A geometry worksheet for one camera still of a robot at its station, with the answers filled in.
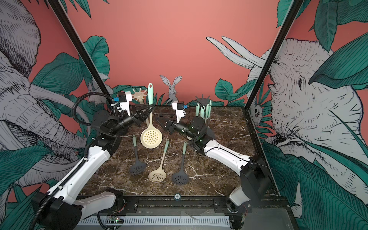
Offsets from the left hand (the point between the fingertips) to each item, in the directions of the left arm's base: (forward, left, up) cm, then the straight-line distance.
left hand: (154, 105), depth 59 cm
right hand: (-1, 0, -6) cm, 6 cm away
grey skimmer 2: (-17, -10, -44) cm, 48 cm away
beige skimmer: (-5, +4, -16) cm, 17 cm away
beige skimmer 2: (-14, +3, -44) cm, 46 cm away
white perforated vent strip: (-37, +1, -45) cm, 58 cm away
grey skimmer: (-9, +17, -43) cm, 47 cm away
